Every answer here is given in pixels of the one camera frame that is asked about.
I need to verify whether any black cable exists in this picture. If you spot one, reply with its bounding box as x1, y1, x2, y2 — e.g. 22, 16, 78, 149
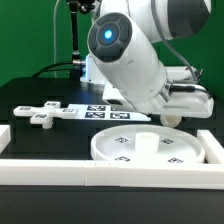
31, 61, 83, 78

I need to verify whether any white cross-shaped table base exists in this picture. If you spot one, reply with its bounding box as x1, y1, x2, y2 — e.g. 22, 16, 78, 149
13, 101, 78, 129

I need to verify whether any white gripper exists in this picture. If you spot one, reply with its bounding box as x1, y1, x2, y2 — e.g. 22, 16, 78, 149
103, 66, 214, 118

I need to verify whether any white round table top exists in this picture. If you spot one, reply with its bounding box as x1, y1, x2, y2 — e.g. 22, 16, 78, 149
91, 124, 205, 164

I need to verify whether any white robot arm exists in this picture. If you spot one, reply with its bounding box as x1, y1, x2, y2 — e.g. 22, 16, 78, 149
87, 0, 214, 118

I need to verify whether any white cable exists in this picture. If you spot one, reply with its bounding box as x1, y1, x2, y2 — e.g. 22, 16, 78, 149
52, 0, 62, 79

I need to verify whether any black camera stand pole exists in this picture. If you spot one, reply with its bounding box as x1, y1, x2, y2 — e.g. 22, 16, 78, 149
66, 0, 96, 81

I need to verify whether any white marker sheet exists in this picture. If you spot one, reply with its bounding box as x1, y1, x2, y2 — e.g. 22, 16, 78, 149
68, 104, 151, 122

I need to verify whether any white U-shaped obstacle fence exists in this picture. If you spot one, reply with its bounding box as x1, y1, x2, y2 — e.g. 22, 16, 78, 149
0, 125, 224, 190

